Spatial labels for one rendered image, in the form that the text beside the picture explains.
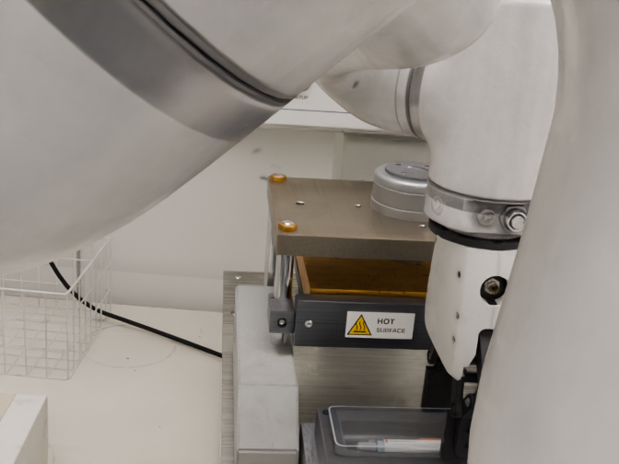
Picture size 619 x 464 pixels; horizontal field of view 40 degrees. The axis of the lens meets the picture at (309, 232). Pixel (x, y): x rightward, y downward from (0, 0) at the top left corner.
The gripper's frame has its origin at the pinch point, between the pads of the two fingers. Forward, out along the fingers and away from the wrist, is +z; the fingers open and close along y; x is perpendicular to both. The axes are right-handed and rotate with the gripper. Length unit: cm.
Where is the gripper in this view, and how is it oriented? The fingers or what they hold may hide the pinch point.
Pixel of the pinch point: (452, 414)
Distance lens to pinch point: 68.0
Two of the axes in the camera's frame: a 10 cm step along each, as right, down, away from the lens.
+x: -9.9, -0.4, -1.1
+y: -0.9, -3.4, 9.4
